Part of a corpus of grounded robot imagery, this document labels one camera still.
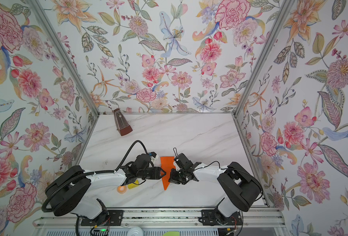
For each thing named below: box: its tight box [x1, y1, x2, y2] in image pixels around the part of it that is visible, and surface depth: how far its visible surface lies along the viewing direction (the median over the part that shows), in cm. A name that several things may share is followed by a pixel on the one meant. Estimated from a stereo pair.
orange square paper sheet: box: [160, 156, 176, 191], surface depth 87 cm
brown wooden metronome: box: [113, 108, 134, 137], surface depth 105 cm
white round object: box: [127, 226, 144, 236], surface depth 67 cm
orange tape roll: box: [116, 185, 127, 195], surface depth 85 cm
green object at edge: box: [162, 231, 180, 236], surface depth 73 cm
